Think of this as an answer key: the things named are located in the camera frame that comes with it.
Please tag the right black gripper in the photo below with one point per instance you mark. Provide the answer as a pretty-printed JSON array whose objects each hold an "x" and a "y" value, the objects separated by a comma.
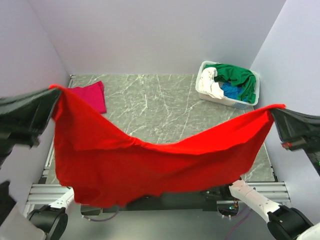
[{"x": 292, "y": 124}]

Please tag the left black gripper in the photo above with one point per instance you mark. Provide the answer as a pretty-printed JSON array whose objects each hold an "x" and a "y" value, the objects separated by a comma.
[{"x": 22, "y": 115}]

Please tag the red t-shirt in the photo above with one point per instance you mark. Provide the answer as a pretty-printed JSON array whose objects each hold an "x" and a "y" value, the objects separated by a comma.
[{"x": 106, "y": 167}]

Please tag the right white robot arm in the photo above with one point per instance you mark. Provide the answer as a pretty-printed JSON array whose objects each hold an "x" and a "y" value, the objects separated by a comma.
[{"x": 284, "y": 223}]

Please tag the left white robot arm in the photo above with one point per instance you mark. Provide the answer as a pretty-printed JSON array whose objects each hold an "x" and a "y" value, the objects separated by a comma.
[{"x": 47, "y": 223}]

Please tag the white plastic laundry basket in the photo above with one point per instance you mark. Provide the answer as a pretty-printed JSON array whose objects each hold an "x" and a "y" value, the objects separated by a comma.
[{"x": 226, "y": 101}]

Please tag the folded magenta t-shirt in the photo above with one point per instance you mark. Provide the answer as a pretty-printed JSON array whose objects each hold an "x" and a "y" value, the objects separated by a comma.
[{"x": 91, "y": 95}]

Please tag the blue t-shirt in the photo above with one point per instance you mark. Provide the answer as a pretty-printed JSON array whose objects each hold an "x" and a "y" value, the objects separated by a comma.
[{"x": 233, "y": 92}]

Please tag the green t-shirt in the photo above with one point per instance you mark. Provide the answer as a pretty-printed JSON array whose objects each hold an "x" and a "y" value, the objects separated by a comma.
[{"x": 238, "y": 77}]

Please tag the white t-shirt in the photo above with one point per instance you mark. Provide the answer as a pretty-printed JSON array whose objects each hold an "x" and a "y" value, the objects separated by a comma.
[{"x": 208, "y": 85}]

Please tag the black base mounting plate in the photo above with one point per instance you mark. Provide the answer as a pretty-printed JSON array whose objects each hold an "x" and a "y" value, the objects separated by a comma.
[{"x": 206, "y": 200}]

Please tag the aluminium frame rail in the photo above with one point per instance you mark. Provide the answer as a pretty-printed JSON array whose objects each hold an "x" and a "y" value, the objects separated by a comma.
[{"x": 43, "y": 194}]

